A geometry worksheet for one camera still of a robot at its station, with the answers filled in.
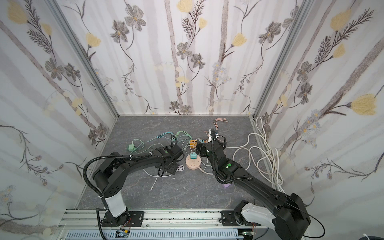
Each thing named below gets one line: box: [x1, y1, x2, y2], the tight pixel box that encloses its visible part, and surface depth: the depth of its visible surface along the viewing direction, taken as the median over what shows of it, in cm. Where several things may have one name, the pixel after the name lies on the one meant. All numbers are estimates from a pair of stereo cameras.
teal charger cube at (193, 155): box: [190, 152, 197, 160], surface depth 92 cm
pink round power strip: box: [185, 154, 201, 170], surface depth 94 cm
